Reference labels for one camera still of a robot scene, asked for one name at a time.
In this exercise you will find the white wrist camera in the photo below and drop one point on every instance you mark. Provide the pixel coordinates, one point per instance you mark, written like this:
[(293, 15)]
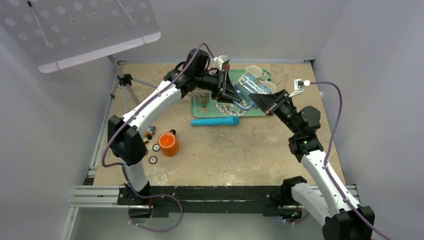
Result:
[(219, 62), (299, 86)]

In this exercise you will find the round token front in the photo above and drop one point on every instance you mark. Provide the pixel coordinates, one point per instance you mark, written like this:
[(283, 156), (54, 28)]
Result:
[(153, 160)]

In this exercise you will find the perforated white board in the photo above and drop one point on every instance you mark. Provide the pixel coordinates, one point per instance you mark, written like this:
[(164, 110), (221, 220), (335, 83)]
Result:
[(58, 34)]

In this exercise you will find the yellow-green hexagonal mug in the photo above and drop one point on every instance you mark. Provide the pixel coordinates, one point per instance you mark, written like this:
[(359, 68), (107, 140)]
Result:
[(255, 71)]

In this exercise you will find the blue toy microphone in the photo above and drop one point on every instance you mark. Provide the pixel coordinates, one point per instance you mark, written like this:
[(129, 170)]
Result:
[(216, 121)]

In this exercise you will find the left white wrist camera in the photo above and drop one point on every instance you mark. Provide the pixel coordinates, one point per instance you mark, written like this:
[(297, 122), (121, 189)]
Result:
[(219, 62)]

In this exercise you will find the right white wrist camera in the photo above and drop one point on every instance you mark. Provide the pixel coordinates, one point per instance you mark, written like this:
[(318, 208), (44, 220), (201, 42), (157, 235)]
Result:
[(299, 86)]

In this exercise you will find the small colourful toy figure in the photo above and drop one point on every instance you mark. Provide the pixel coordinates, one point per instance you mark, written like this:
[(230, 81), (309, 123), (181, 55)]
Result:
[(148, 135)]

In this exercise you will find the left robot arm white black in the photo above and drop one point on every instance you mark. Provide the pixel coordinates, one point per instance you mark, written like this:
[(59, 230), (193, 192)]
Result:
[(126, 133)]

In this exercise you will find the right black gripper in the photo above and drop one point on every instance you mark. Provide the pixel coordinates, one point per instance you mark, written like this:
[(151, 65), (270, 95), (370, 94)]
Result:
[(268, 102)]

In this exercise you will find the light blue butterfly mug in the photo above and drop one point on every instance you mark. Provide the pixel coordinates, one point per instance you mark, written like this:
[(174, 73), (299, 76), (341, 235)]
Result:
[(247, 84)]

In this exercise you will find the pink mug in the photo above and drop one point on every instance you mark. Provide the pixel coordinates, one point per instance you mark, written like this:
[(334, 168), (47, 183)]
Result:
[(270, 85)]

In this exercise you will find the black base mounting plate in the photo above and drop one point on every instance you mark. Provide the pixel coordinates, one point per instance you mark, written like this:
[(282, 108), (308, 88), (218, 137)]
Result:
[(268, 201)]

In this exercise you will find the aluminium frame rail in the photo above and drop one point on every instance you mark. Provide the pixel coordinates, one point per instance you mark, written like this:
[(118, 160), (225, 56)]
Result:
[(93, 197)]

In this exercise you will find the beige floral mug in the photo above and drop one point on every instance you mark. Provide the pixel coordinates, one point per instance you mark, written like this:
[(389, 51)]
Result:
[(201, 96)]

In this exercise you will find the round token near mug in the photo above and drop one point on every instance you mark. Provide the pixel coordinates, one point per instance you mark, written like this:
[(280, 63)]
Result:
[(156, 148)]

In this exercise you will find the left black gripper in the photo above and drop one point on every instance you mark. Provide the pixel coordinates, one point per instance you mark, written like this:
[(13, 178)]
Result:
[(225, 92)]

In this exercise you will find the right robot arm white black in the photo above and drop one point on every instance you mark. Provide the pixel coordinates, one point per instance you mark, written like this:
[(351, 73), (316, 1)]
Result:
[(340, 215)]

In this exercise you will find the orange mug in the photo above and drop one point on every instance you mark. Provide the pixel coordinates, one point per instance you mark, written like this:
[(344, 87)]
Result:
[(168, 143)]

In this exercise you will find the grey tripod stand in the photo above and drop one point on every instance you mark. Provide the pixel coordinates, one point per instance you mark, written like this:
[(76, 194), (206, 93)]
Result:
[(124, 82)]

